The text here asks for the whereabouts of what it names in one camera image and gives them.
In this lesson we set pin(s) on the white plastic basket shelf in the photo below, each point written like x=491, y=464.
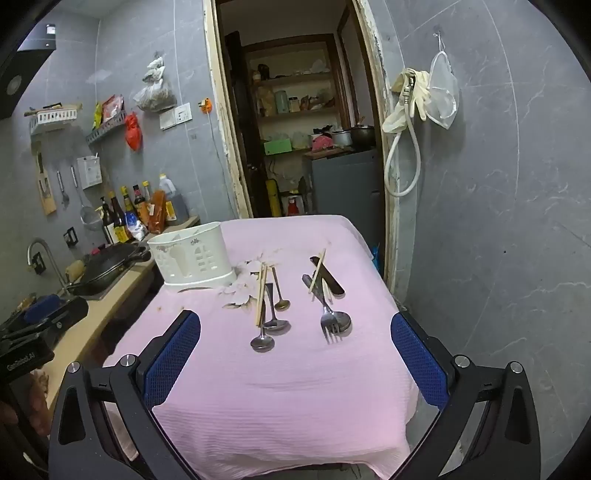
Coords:
x=53, y=117

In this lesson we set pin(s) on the orange seasoning packet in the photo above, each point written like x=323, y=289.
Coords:
x=157, y=212

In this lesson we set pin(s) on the wooden shelf cabinet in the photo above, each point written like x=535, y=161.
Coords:
x=295, y=78

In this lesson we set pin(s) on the tan loofah sponge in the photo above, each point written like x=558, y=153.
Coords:
x=76, y=270

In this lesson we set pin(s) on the black wall socket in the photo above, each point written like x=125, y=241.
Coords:
x=70, y=237
x=39, y=265

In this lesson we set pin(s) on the steel fork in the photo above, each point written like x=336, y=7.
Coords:
x=329, y=330

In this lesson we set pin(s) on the orange plug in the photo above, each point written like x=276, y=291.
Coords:
x=206, y=105

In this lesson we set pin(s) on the white plastic utensil holder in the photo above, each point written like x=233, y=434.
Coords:
x=194, y=258

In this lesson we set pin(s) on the dark pump bottle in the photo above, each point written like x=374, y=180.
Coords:
x=107, y=226

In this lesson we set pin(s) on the small steel spoon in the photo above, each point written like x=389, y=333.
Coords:
x=282, y=304

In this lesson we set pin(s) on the teal jar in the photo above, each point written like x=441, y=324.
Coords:
x=281, y=101

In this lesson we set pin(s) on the red plastic bag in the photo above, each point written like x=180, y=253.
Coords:
x=133, y=134

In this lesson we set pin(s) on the cream rubber gloves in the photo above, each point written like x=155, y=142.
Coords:
x=418, y=92

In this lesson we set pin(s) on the yellow green packet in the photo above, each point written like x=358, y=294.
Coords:
x=97, y=116

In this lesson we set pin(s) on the blue plastic bag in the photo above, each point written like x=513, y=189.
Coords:
x=377, y=258

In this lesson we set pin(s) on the red white bottle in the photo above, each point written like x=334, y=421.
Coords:
x=294, y=206

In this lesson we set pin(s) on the black range hood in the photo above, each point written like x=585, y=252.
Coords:
x=23, y=74

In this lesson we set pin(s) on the beige door frame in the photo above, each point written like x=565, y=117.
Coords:
x=213, y=92

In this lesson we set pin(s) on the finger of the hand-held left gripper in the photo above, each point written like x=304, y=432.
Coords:
x=41, y=308
x=69, y=314

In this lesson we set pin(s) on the dark table knife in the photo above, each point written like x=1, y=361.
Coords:
x=330, y=277

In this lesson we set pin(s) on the grey metal wall shelf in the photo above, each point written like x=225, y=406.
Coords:
x=106, y=130

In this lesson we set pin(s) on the black wok with lid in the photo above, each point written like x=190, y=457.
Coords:
x=111, y=267

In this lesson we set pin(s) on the white wall box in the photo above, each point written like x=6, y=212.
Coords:
x=89, y=171

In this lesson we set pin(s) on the clear bag of dried goods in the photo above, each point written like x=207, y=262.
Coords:
x=157, y=94

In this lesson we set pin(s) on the white wall switch panel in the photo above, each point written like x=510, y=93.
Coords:
x=178, y=115

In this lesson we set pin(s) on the steel faucet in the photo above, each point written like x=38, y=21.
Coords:
x=39, y=244

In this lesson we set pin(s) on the white mesh bag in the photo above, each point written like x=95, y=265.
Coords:
x=444, y=92

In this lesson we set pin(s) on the wooden cutting board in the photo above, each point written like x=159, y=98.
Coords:
x=46, y=194

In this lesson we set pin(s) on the dark bottle yellow label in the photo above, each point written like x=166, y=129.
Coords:
x=121, y=226

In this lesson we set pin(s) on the slim yellow cap bottle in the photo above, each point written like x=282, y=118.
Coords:
x=146, y=190

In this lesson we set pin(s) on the green box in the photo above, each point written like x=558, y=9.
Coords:
x=278, y=147

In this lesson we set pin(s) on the yellow cylinder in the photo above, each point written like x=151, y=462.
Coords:
x=273, y=198

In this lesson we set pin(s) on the beige kitchen counter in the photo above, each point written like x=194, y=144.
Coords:
x=97, y=323

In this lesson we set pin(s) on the white jar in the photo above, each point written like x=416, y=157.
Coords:
x=294, y=104

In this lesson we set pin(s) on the grey cabinet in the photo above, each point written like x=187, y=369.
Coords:
x=346, y=194

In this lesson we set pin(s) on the pink floral tablecloth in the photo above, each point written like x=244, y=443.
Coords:
x=277, y=406

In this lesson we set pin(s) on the pink cloth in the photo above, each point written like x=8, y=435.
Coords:
x=322, y=143

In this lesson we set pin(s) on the hanging steel spatula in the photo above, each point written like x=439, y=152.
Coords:
x=63, y=194

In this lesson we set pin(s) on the steel pot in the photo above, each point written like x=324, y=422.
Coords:
x=342, y=137

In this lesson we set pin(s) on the red snack packet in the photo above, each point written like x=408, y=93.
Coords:
x=113, y=108

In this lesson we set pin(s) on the person's left hand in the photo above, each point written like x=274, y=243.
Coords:
x=39, y=401

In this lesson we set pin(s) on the dark cooking pot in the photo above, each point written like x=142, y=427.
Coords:
x=363, y=136

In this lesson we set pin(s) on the red label sauce bottle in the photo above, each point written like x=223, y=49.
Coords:
x=138, y=198

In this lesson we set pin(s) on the white blue salt bag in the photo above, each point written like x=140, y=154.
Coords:
x=136, y=228

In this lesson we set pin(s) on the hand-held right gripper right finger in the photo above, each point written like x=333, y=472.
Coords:
x=420, y=364

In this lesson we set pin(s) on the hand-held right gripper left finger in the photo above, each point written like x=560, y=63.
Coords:
x=171, y=357

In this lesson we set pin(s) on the yellow cap sauce bottle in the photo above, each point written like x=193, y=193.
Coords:
x=129, y=207

